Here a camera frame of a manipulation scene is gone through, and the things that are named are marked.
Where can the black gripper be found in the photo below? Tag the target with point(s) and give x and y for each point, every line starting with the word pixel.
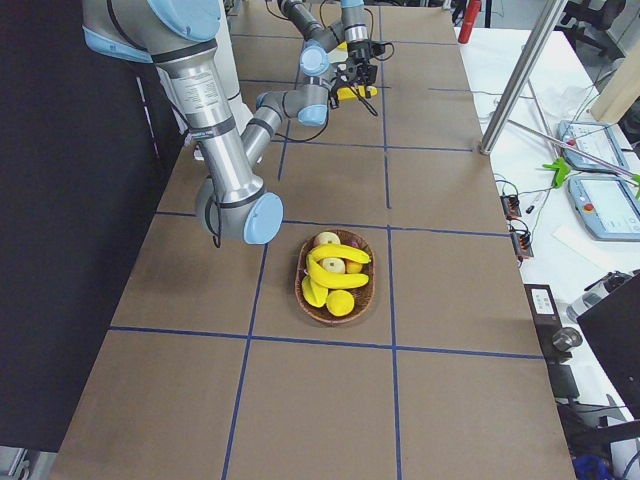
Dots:
pixel 357 51
pixel 333 96

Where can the brown wicker basket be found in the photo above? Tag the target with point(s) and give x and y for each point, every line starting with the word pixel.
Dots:
pixel 311 297

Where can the red fire extinguisher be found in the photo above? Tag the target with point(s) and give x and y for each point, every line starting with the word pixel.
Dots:
pixel 471 12

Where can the red yellow peach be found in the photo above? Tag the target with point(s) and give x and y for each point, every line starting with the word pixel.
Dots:
pixel 326 237

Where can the yellow green apple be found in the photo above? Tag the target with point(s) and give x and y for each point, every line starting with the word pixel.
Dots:
pixel 334 265

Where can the yellow lemon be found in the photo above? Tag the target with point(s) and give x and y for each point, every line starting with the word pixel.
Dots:
pixel 340 303

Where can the upper teach pendant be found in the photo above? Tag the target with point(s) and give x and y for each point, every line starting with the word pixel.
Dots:
pixel 594 138

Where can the teach pendant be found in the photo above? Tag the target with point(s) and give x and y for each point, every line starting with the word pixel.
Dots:
pixel 594 138
pixel 606 206

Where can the lower teach pendant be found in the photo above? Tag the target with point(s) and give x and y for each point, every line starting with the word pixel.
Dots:
pixel 606 206

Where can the black monitor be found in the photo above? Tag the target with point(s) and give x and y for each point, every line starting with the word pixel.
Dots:
pixel 611 329

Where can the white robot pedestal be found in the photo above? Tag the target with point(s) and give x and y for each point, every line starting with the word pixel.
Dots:
pixel 197 66

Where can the aluminium frame post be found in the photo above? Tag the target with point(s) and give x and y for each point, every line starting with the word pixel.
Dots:
pixel 525 64

